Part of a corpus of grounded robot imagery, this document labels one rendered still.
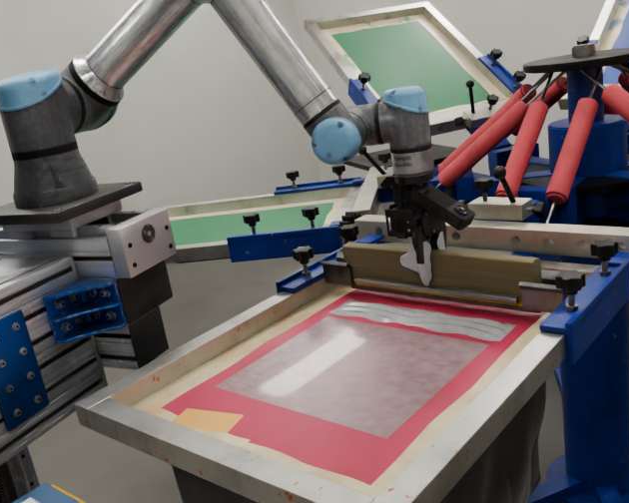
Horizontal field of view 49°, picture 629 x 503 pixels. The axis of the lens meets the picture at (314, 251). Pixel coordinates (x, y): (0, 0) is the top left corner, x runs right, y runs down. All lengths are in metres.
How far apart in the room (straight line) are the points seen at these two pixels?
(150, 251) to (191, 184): 4.52
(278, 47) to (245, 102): 5.10
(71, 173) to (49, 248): 0.14
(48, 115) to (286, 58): 0.45
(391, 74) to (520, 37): 2.98
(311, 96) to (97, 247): 0.46
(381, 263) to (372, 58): 1.58
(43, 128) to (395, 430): 0.80
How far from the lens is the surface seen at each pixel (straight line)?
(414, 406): 1.00
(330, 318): 1.32
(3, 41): 5.02
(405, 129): 1.22
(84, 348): 1.33
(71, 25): 5.28
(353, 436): 0.95
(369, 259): 1.37
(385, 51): 2.89
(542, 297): 1.20
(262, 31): 1.13
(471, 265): 1.25
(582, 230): 1.42
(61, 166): 1.32
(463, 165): 1.91
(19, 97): 1.31
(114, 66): 1.38
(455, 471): 0.85
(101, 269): 1.27
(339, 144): 1.09
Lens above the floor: 1.46
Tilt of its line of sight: 17 degrees down
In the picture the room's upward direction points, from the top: 9 degrees counter-clockwise
